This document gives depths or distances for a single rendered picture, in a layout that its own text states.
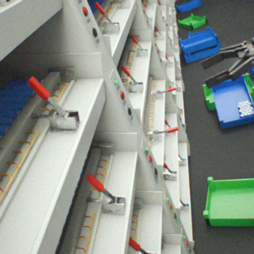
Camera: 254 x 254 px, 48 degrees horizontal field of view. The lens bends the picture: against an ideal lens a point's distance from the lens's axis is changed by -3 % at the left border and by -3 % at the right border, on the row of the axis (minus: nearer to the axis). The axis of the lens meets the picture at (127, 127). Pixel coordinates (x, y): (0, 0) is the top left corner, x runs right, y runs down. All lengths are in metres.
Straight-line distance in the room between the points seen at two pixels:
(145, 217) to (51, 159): 0.41
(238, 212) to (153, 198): 0.60
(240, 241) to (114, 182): 0.74
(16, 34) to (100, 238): 0.33
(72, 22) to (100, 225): 0.35
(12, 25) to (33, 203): 0.20
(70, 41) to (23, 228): 0.34
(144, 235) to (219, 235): 0.57
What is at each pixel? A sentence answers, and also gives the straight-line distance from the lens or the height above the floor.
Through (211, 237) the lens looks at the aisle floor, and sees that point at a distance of 1.25.
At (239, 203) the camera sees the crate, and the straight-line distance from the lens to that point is 1.32.
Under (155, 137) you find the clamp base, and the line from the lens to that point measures 0.96.
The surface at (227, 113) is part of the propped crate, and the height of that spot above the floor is 0.03.
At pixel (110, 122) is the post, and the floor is 0.74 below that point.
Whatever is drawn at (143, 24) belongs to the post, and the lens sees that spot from 1.25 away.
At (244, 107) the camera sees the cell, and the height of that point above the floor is 0.08.
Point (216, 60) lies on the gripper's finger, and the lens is 1.05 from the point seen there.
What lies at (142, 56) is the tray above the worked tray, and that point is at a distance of 1.11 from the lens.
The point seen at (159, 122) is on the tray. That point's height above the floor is 0.47.
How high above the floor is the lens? 1.04
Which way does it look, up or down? 31 degrees down
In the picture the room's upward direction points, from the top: 25 degrees counter-clockwise
